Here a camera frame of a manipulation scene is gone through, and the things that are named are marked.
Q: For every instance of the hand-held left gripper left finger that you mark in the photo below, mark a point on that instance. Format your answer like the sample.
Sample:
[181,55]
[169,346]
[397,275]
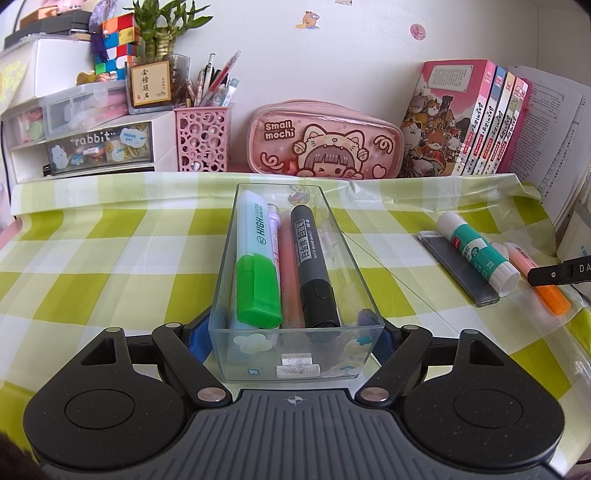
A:
[196,339]

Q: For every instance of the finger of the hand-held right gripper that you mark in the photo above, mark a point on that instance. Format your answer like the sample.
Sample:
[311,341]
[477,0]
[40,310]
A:
[549,276]

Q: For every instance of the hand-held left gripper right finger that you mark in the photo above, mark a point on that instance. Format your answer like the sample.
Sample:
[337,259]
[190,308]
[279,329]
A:
[381,348]

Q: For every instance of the orange highlighter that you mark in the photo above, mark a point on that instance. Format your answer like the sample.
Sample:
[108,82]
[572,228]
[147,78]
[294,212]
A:
[551,297]

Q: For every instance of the clear plastic box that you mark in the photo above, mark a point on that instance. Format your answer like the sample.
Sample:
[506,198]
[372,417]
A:
[351,286]

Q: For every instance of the green white glue stick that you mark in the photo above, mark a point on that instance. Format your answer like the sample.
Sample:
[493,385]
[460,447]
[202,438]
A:
[475,251]

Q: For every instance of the green highlighter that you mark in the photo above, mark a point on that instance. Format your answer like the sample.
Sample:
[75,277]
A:
[256,277]

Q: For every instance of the black marker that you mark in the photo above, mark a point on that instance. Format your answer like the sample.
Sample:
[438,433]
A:
[311,263]

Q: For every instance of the pink highlighter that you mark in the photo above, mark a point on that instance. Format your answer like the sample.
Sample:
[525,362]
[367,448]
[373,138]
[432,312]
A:
[288,277]

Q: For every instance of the purple pen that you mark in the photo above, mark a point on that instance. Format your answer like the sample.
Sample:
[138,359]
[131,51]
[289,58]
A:
[274,217]

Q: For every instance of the light blue pen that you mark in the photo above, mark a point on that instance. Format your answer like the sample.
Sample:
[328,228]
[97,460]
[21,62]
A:
[236,324]

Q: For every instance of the grey pencil lead case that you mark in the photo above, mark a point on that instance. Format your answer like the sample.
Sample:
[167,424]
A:
[461,270]

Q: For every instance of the green checkered tablecloth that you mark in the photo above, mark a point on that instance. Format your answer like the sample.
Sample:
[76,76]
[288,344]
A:
[115,258]

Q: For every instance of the stack of printed papers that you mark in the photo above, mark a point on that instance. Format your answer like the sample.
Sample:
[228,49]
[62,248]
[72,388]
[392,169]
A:
[554,138]

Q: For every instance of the pink spine book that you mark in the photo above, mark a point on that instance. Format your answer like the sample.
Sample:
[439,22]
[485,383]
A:
[515,129]

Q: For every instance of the cream spine book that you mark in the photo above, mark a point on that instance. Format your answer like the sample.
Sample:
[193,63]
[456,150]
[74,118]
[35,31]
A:
[502,124]

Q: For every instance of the blue spine book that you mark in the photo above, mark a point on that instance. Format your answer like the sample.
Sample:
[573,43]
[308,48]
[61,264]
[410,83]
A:
[491,120]

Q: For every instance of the book with illustrated cover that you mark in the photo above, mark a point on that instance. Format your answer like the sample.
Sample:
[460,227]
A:
[438,124]

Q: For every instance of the pink perforated pen holder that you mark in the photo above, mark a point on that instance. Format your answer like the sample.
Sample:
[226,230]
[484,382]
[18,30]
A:
[203,138]

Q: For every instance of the pink cartoon pencil case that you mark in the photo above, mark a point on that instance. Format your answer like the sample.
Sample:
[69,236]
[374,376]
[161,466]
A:
[323,143]

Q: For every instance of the white drawer organizer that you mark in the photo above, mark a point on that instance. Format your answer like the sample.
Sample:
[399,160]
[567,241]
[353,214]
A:
[97,143]

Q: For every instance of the bunch of pens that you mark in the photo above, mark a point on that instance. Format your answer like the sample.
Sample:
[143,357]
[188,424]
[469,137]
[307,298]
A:
[212,85]

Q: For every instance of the glass vase with label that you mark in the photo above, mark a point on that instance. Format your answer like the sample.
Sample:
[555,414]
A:
[150,85]

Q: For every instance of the multicoloured puzzle cube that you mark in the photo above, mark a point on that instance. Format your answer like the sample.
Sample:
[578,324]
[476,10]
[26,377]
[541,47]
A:
[120,30]
[117,60]

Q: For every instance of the white storage box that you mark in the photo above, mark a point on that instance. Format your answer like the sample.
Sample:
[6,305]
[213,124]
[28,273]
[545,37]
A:
[55,69]

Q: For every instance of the purple tassel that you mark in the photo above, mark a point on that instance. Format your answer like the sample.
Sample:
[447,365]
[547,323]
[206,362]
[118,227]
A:
[99,41]

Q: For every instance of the lucky bamboo plant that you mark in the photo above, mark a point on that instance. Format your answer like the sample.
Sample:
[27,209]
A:
[159,27]

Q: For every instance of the black flat boxes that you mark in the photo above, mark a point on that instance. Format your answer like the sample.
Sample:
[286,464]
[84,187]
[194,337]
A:
[51,25]

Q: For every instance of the pink round wall sticker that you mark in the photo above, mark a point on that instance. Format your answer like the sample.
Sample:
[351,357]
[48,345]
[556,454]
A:
[418,31]

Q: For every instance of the capybara wall sticker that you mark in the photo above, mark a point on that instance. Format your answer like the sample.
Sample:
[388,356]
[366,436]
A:
[308,21]

